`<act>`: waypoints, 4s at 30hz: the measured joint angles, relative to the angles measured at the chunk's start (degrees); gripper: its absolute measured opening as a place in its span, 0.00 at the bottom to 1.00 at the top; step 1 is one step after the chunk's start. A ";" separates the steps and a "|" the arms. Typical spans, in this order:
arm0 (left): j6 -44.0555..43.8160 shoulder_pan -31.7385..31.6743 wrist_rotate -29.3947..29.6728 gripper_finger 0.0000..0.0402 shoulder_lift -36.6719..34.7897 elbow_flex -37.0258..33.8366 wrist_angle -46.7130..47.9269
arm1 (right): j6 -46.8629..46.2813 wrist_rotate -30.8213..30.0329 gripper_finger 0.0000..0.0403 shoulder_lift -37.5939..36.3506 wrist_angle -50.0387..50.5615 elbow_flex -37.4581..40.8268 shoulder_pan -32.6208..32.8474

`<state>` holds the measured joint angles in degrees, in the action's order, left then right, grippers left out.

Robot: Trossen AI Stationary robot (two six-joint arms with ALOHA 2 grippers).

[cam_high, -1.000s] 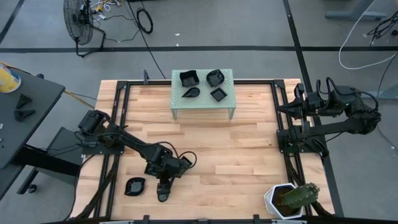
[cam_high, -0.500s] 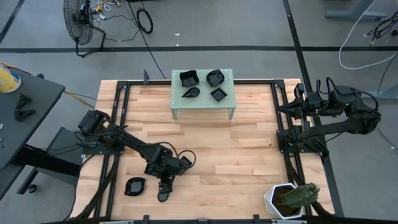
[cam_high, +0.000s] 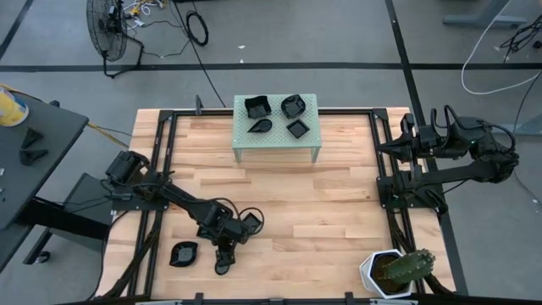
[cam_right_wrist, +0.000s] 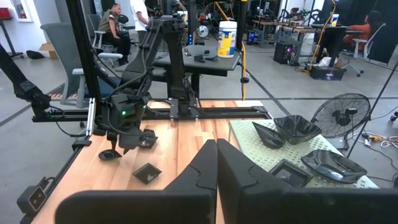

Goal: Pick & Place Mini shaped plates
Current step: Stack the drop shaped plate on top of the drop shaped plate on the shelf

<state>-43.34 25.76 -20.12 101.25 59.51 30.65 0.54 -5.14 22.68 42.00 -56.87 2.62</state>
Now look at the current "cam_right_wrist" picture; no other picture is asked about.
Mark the cardboard box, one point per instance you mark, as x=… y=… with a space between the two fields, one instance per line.
x=48 y=49

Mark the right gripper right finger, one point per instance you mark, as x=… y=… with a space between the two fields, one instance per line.
x=295 y=205

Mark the white yellow cup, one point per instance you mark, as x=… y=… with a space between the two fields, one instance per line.
x=335 y=20

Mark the dark grey side table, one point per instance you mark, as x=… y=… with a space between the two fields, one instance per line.
x=214 y=65

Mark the wooden workbench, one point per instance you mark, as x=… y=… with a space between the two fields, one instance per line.
x=289 y=29

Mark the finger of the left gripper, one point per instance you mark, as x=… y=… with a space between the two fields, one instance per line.
x=113 y=143
x=126 y=150

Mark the white yellow wipes canister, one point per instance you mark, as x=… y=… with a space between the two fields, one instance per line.
x=227 y=39

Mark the mint green perforated shelf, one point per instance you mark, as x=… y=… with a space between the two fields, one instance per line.
x=292 y=152

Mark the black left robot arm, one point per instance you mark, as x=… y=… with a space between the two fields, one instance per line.
x=175 y=62

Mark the person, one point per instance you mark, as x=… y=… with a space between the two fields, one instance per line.
x=360 y=32
x=140 y=15
x=112 y=28

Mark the white cabinet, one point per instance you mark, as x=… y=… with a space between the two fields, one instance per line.
x=21 y=11

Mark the black small square plate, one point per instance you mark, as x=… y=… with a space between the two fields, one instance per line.
x=146 y=173
x=290 y=174

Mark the black box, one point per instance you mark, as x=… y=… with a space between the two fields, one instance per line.
x=326 y=74

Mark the black desk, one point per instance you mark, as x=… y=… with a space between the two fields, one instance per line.
x=335 y=40

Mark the white office chair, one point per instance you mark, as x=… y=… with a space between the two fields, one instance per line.
x=96 y=37
x=370 y=46

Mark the white bracket strip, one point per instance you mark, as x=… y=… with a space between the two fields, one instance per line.
x=91 y=116

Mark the small black box camera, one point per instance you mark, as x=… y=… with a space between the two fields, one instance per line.
x=31 y=199

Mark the round grey disc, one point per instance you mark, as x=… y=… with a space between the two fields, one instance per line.
x=203 y=31

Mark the black computer tower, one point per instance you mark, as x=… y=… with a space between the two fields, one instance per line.
x=283 y=53

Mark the black floor fan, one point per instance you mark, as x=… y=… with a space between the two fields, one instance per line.
x=342 y=115

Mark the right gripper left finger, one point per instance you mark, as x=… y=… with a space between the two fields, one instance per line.
x=140 y=208

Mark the grey office chair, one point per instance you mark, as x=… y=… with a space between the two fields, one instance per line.
x=62 y=46

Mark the black bag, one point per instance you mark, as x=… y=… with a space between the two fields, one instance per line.
x=35 y=55

